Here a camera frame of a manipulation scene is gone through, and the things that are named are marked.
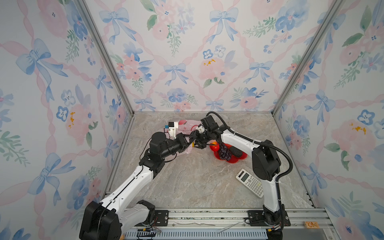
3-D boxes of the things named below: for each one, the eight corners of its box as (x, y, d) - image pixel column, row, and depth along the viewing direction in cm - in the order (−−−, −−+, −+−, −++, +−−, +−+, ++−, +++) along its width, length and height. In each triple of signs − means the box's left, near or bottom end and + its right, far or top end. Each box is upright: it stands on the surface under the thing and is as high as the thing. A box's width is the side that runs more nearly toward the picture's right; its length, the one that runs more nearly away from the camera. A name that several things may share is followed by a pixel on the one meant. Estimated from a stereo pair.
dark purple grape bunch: (219, 162, 95) (220, 158, 91) (218, 146, 102) (218, 142, 99) (230, 162, 95) (231, 158, 91) (227, 146, 102) (229, 142, 99)
